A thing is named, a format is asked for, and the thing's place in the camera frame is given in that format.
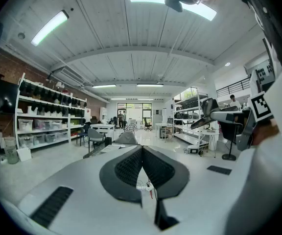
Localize white round side table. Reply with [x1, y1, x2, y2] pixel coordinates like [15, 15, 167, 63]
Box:
[200, 128, 221, 159]

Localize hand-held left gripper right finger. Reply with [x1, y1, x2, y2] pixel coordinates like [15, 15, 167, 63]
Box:
[142, 145, 251, 232]

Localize person's black button shirt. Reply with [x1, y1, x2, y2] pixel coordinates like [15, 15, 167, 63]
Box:
[238, 0, 282, 69]

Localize checkered cloth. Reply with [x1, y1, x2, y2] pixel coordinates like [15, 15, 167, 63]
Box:
[124, 123, 138, 133]

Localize rows of small black objects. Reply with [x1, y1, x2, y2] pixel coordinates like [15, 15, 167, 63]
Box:
[18, 80, 88, 117]

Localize black balcony railing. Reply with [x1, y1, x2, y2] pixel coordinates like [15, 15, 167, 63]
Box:
[215, 77, 252, 98]

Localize black office chair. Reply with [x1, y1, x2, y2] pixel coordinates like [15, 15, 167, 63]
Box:
[143, 117, 154, 132]

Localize white power strip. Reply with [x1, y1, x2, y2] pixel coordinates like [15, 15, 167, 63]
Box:
[136, 183, 154, 192]

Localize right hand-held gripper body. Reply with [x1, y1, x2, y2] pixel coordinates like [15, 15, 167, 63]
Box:
[235, 90, 274, 152]

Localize black flat monitor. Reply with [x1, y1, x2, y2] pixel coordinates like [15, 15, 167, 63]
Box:
[0, 73, 20, 115]

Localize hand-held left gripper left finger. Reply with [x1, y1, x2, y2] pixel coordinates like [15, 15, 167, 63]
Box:
[18, 144, 155, 234]

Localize white shelving rack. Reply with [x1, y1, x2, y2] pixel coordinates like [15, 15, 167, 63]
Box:
[14, 72, 88, 150]

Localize grey chair black frame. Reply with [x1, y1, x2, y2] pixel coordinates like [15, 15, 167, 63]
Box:
[87, 128, 106, 153]
[115, 130, 139, 145]

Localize row of clear storage boxes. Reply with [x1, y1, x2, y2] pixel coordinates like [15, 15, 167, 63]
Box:
[17, 117, 70, 148]

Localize black floor stand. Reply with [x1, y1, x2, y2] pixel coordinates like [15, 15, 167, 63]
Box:
[221, 140, 237, 162]

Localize metal shelving rack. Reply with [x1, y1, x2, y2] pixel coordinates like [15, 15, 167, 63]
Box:
[172, 87, 209, 150]

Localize wooden frame stool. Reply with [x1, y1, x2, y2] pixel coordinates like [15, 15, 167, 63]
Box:
[161, 127, 172, 140]

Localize clear plastic bin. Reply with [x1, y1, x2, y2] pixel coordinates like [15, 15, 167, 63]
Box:
[4, 137, 20, 165]

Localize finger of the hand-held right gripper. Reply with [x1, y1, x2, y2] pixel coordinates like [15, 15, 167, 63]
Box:
[210, 106, 242, 124]

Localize blue chair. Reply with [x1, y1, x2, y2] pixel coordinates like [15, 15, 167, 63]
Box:
[76, 123, 90, 146]

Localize person's right hand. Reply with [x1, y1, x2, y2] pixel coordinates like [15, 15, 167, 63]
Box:
[252, 117, 281, 146]

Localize glass entrance door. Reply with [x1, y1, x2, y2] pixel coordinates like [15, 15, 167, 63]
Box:
[117, 102, 153, 130]

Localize white floor device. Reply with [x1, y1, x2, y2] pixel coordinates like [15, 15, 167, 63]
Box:
[187, 144, 201, 156]

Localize white ceiling air conditioner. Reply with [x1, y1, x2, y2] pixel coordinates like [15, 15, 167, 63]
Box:
[49, 66, 88, 88]

